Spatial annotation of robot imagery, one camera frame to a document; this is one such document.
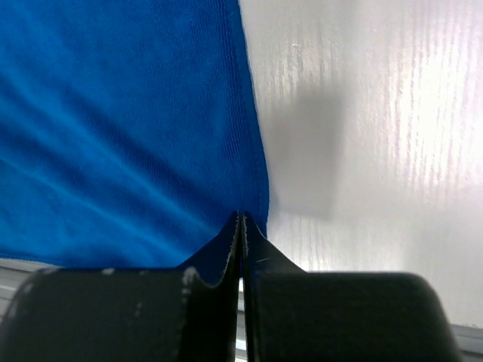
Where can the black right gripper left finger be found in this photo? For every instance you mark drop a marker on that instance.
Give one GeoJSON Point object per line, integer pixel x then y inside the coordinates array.
{"type": "Point", "coordinates": [186, 313]}

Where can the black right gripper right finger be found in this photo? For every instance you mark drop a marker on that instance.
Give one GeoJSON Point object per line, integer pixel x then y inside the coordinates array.
{"type": "Point", "coordinates": [295, 315]}

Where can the blue towel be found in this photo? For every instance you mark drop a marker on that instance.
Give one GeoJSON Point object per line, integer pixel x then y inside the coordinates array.
{"type": "Point", "coordinates": [129, 131]}

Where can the aluminium front rail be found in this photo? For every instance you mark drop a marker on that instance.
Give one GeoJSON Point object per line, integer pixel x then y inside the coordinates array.
{"type": "Point", "coordinates": [13, 273]}

